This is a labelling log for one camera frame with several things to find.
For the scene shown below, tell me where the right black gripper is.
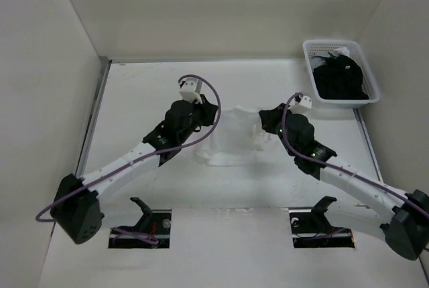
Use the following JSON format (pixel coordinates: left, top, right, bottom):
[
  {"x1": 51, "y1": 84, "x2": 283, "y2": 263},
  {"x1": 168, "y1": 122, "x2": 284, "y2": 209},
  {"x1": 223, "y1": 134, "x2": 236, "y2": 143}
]
[{"x1": 259, "y1": 103, "x2": 298, "y2": 157}]

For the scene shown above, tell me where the white tank top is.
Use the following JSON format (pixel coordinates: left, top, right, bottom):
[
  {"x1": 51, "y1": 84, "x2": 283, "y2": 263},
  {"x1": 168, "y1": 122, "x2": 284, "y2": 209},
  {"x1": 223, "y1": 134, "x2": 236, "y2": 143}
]
[{"x1": 194, "y1": 106, "x2": 271, "y2": 167}]

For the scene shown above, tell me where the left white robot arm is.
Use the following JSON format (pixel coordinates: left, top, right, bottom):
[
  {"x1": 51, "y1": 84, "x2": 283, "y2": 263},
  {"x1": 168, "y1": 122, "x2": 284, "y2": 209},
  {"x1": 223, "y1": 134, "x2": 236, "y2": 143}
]
[{"x1": 49, "y1": 95, "x2": 221, "y2": 244}]

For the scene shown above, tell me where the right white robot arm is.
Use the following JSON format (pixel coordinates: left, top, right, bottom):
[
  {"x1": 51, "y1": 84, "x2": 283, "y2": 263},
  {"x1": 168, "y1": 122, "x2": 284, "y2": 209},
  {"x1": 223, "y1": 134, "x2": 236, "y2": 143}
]
[{"x1": 259, "y1": 103, "x2": 428, "y2": 261}]

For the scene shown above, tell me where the black tank top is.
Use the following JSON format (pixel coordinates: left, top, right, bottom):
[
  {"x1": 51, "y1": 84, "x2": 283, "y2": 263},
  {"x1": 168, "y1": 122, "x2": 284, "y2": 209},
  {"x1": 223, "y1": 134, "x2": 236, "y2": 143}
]
[{"x1": 312, "y1": 54, "x2": 369, "y2": 100}]

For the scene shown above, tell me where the white plastic basket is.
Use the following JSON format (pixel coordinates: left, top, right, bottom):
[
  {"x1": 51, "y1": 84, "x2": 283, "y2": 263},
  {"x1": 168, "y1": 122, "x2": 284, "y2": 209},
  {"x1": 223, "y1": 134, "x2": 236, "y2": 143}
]
[{"x1": 302, "y1": 39, "x2": 380, "y2": 109}]

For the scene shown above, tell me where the small white cloth in basket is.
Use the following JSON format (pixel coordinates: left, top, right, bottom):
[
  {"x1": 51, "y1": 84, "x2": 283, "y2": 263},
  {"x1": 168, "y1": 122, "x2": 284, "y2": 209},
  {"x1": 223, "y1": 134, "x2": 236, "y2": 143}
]
[{"x1": 328, "y1": 46, "x2": 351, "y2": 58}]

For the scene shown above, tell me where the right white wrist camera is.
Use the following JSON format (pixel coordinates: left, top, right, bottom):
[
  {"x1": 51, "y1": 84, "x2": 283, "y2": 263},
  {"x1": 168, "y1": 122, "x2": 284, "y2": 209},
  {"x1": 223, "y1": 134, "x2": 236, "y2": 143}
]
[{"x1": 290, "y1": 95, "x2": 312, "y2": 115}]

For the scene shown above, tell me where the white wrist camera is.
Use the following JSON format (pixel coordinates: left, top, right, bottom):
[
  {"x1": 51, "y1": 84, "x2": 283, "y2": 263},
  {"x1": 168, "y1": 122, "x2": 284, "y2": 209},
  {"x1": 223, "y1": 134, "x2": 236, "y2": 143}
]
[
  {"x1": 290, "y1": 95, "x2": 312, "y2": 115},
  {"x1": 179, "y1": 78, "x2": 202, "y2": 103}
]

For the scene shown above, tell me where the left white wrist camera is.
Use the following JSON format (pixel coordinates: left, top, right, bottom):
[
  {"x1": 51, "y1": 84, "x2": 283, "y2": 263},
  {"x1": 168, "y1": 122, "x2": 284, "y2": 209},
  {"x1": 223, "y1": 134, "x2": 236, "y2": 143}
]
[{"x1": 179, "y1": 78, "x2": 202, "y2": 103}]

